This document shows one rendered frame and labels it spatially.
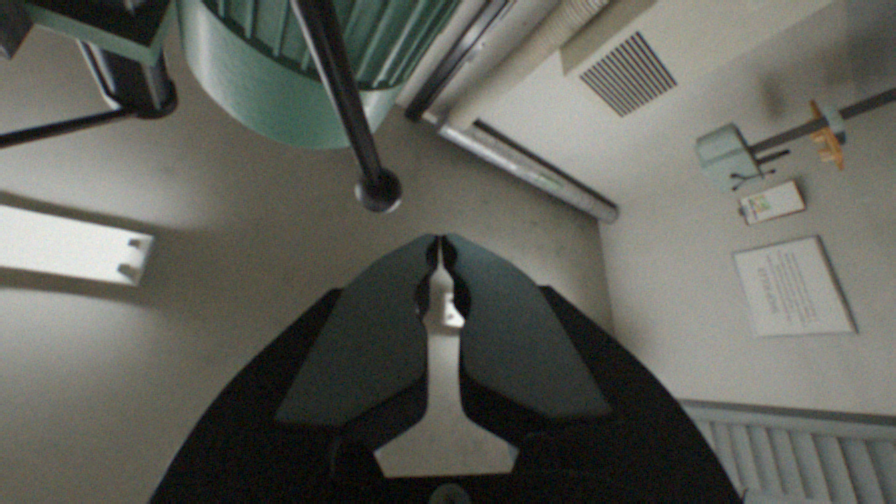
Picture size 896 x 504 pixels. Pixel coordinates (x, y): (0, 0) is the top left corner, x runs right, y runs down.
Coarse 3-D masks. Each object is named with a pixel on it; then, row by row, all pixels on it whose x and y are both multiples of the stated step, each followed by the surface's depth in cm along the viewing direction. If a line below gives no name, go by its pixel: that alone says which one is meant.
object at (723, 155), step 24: (888, 96) 124; (816, 120) 142; (840, 120) 134; (696, 144) 172; (720, 144) 153; (744, 144) 154; (768, 144) 156; (840, 144) 148; (720, 168) 166; (744, 168) 165; (840, 168) 150
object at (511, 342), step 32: (448, 256) 11; (480, 256) 10; (480, 288) 8; (512, 288) 8; (480, 320) 7; (512, 320) 7; (544, 320) 7; (480, 352) 7; (512, 352) 7; (544, 352) 7; (576, 352) 7; (480, 384) 6; (512, 384) 6; (544, 384) 6; (576, 384) 6; (480, 416) 6; (512, 416) 6; (544, 416) 5; (576, 416) 5; (608, 416) 6; (512, 448) 7
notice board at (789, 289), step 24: (792, 240) 193; (816, 240) 184; (744, 264) 211; (768, 264) 200; (792, 264) 191; (816, 264) 182; (744, 288) 208; (768, 288) 198; (792, 288) 188; (816, 288) 179; (768, 312) 195; (792, 312) 186; (816, 312) 177; (840, 312) 169; (768, 336) 192; (792, 336) 183
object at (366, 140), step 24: (312, 0) 9; (312, 24) 10; (336, 24) 11; (312, 48) 11; (336, 48) 11; (336, 72) 12; (336, 96) 13; (360, 96) 14; (360, 120) 15; (360, 144) 16; (360, 168) 19; (384, 168) 22; (360, 192) 21; (384, 192) 21
